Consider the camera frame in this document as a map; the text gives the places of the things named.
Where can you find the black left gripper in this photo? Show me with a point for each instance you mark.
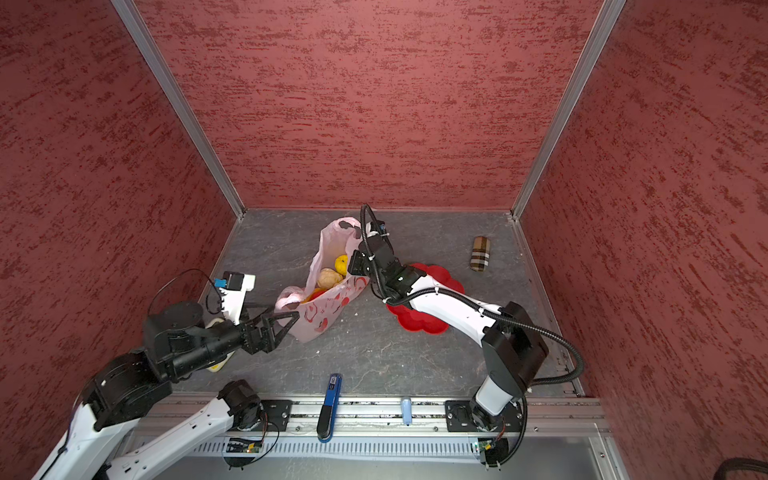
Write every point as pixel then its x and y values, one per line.
pixel 255 343

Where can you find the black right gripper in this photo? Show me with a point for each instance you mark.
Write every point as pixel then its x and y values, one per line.
pixel 356 267

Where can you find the pink printed plastic bag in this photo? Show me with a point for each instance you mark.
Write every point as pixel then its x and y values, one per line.
pixel 336 239

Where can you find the beige garlic bulb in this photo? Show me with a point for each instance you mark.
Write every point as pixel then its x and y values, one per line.
pixel 328 279

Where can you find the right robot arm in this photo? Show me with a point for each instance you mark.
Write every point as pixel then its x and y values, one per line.
pixel 513 350

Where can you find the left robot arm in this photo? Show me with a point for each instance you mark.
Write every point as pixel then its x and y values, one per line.
pixel 176 344

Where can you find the yellow lemon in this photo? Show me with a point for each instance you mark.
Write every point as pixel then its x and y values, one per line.
pixel 340 265

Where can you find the plaid fabric pouch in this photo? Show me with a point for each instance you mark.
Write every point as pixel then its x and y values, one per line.
pixel 480 254

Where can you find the small light blue cylinder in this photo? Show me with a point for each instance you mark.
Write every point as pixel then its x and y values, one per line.
pixel 406 411

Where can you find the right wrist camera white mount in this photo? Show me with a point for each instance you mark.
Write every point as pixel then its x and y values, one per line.
pixel 376 228

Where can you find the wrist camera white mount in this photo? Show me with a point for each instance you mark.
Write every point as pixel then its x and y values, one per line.
pixel 232 288
pixel 376 228

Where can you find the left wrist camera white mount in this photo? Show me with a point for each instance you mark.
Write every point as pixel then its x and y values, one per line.
pixel 232 288

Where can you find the blue black handled tool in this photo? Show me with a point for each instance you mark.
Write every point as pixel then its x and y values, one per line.
pixel 328 411

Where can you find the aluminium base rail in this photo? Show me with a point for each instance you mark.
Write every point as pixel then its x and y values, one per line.
pixel 371 428

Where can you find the aluminium corner post left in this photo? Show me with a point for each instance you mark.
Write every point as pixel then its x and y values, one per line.
pixel 134 23

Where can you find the aluminium corner post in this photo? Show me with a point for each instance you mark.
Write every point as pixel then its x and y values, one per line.
pixel 600 32
pixel 134 23

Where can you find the aluminium corner post right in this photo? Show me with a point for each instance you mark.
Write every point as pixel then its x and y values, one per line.
pixel 600 32

